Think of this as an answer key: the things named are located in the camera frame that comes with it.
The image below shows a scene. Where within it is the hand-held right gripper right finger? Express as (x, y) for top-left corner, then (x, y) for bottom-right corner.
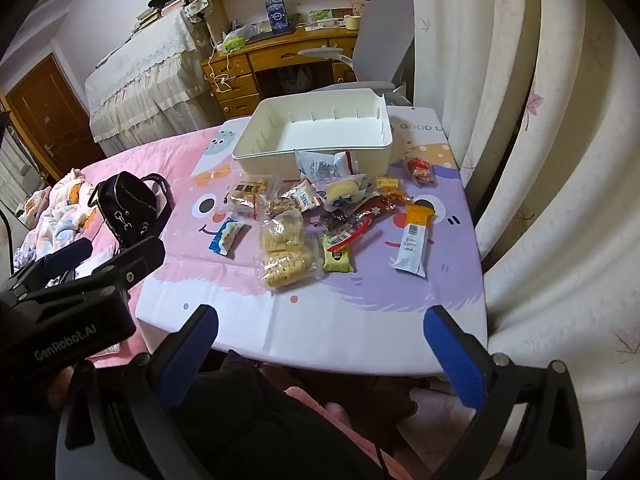
(423, 304), (587, 480)

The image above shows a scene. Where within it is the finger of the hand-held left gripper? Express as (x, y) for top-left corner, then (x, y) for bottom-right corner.
(0, 238), (94, 306)
(90, 236), (166, 292)

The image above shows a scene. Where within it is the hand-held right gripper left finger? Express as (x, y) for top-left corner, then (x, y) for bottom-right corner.
(56, 304), (220, 480)

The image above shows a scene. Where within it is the blue and white snack packet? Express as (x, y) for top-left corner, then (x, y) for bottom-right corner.
(208, 217), (247, 257)

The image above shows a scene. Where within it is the long packet with orange end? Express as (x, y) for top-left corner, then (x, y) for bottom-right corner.
(390, 203), (432, 279)

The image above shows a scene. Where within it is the clear tray of puff balls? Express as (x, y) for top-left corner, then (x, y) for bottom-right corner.
(229, 174), (277, 217)

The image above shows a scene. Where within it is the clear rice cracker packet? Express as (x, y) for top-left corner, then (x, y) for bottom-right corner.
(254, 246), (322, 292)
(259, 209), (306, 253)

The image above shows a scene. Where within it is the nut bar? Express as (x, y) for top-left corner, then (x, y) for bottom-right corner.
(252, 196), (301, 222)

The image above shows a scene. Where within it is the green snack packet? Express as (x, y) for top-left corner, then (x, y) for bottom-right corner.
(321, 234), (355, 274)

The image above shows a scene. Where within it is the red brown snack packet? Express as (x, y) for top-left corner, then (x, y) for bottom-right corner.
(324, 195), (398, 252)

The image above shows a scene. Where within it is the small white cracker packet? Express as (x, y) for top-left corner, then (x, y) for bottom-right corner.
(282, 181), (321, 211)

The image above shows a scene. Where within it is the small yellow snack packet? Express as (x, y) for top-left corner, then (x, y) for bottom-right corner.
(376, 176), (407, 200)

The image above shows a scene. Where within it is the dark brownie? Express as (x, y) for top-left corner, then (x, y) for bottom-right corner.
(317, 209), (352, 235)

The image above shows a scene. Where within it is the small red snack packet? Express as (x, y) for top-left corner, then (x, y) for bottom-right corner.
(406, 156), (437, 187)

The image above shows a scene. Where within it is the grey white puffed snack bag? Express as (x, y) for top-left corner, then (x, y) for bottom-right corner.
(295, 150), (360, 182)

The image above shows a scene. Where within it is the clear packet with yellow cake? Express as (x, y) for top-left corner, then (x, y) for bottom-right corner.
(320, 174), (370, 211)

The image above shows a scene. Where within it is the white plastic storage box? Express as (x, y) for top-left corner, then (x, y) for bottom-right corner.
(231, 88), (394, 181)

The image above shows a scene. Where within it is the black shoulder bag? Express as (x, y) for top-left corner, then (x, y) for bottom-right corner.
(87, 171), (173, 256)

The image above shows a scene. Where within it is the pile of printed clothes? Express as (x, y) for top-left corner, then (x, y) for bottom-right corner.
(12, 167), (108, 281)

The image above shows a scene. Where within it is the person's dark clothing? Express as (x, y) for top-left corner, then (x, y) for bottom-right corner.
(190, 350), (386, 480)

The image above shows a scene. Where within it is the cartoon printed table cover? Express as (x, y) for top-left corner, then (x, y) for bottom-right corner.
(136, 106), (488, 377)

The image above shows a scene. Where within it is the brown wooden door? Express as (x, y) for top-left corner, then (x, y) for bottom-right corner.
(4, 54), (108, 173)

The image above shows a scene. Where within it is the white lace cloth cover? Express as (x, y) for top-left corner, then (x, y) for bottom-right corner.
(84, 7), (221, 158)

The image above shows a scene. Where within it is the clear plastic bag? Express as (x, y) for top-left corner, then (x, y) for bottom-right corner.
(280, 65), (313, 91)

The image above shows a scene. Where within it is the stack of books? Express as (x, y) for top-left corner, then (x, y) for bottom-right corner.
(132, 0), (187, 31)

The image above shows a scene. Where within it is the wooden desk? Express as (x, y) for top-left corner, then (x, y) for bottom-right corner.
(200, 25), (366, 121)

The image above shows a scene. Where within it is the floral cloth bag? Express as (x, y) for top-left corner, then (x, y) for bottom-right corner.
(182, 0), (213, 23)

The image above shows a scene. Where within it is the white floral curtain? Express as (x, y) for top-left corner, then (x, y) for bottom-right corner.
(410, 0), (640, 461)

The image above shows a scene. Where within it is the wooden bookshelf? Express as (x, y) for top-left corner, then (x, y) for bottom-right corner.
(182, 0), (386, 46)

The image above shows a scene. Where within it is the blue gift bag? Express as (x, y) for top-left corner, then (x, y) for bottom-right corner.
(264, 0), (288, 35)

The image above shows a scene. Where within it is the grey office chair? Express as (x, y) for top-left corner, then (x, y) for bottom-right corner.
(299, 0), (416, 107)

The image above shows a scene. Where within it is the white cable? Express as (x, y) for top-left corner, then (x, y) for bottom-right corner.
(207, 40), (233, 93)

